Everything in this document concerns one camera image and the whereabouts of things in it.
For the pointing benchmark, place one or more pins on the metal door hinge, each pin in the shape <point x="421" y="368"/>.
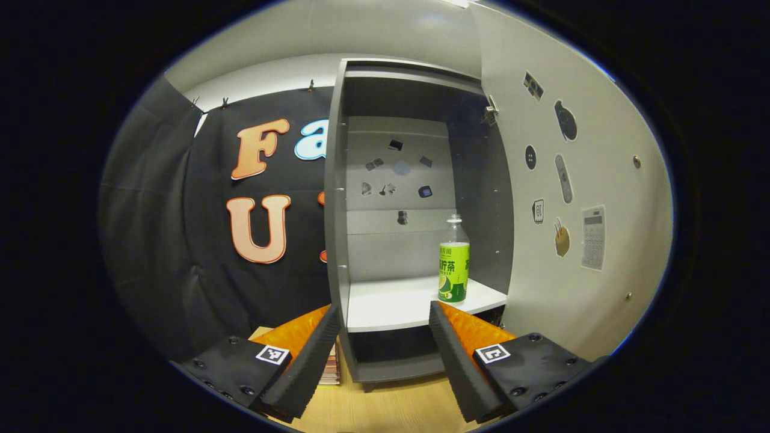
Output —
<point x="490" y="111"/>

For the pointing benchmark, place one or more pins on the green label bottle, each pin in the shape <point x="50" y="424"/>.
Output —
<point x="454" y="270"/>

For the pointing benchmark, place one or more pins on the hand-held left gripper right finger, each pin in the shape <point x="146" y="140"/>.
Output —
<point x="460" y="373"/>

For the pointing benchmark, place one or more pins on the black backdrop cloth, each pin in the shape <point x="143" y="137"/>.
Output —
<point x="168" y="240"/>

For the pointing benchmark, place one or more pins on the white cabinet shelf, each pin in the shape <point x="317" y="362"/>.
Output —
<point x="397" y="304"/>

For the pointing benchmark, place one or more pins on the white cabinet door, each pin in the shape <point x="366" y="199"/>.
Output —
<point x="613" y="150"/>

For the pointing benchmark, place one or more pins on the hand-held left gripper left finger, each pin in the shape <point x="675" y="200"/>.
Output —
<point x="313" y="361"/>

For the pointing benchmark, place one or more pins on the stack of books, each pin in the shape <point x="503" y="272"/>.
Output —
<point x="331" y="367"/>

